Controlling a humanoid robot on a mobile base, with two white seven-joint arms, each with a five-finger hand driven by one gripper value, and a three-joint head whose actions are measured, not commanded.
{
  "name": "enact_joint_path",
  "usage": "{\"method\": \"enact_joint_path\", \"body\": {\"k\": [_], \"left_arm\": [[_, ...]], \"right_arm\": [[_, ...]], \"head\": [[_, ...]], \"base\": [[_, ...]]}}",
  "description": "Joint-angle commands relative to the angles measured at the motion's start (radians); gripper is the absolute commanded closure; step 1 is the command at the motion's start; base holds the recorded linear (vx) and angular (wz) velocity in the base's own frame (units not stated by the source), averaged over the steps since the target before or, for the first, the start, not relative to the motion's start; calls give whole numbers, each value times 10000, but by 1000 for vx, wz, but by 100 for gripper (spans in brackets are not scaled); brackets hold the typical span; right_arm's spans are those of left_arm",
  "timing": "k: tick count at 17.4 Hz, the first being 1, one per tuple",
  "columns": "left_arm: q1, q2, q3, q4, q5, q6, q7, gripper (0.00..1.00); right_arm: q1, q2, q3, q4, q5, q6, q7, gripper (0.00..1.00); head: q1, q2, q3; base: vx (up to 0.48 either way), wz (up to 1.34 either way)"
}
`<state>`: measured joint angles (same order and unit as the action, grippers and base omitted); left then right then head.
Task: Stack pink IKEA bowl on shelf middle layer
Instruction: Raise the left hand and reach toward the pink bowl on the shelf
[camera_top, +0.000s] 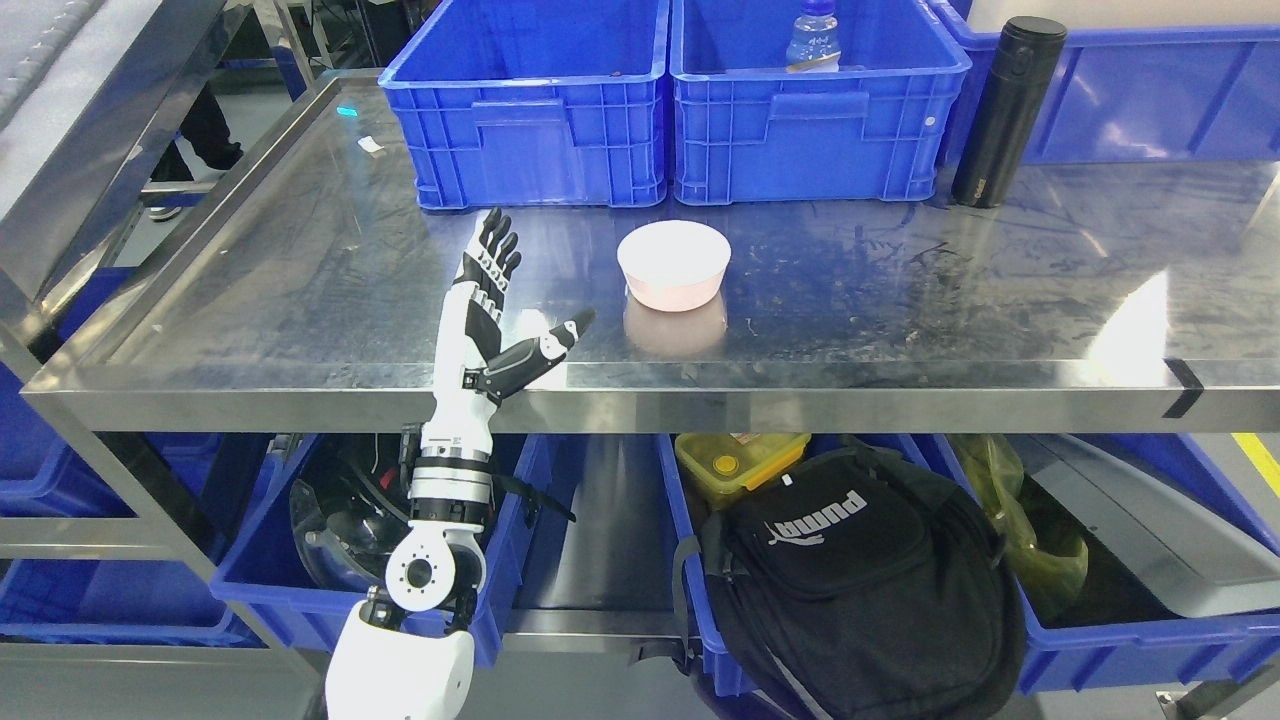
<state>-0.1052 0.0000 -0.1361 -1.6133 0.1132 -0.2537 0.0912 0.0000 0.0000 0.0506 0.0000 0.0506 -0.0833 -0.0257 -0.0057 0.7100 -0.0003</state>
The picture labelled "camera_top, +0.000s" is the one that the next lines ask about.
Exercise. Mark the steel table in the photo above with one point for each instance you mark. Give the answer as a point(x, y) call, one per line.
point(302, 297)

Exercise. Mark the black puma backpack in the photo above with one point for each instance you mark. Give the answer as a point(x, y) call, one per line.
point(863, 585)

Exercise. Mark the blue crate under table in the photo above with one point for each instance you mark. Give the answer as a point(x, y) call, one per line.
point(263, 569)
point(1070, 658)

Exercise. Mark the steel shelf rack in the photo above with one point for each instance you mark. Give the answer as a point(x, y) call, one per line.
point(114, 79)

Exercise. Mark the clear water bottle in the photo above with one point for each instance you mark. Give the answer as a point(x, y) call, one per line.
point(814, 45)

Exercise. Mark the black thermos bottle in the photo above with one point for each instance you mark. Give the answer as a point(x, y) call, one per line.
point(1026, 55)

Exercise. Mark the blue crate on table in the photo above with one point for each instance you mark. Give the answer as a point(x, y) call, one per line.
point(523, 103)
point(747, 130)
point(1136, 81)

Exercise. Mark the blue crate right on table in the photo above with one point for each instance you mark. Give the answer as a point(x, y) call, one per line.
point(1136, 81)

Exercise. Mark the black helmet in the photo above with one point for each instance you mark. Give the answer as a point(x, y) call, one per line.
point(348, 509)

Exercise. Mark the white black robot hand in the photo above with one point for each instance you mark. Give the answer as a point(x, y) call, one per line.
point(473, 372)

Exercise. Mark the yellow lunch box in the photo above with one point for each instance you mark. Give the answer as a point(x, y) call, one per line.
point(721, 468)

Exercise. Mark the blue crate left on table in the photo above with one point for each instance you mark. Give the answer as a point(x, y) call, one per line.
point(523, 103)

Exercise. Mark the pink plastic bowl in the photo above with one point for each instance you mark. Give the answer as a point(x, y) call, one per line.
point(674, 266)

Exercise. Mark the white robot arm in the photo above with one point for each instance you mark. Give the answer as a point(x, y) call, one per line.
point(405, 652)

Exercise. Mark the yellow plastic bag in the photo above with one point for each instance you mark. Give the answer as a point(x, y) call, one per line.
point(1046, 548)

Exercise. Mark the blue crate under table left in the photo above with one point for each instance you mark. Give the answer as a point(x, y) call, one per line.
point(263, 569)

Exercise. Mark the blue crate middle on table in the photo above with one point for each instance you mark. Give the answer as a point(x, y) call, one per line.
point(747, 130)

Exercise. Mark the blue crate under table right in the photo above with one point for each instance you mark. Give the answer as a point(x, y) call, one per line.
point(1070, 658)

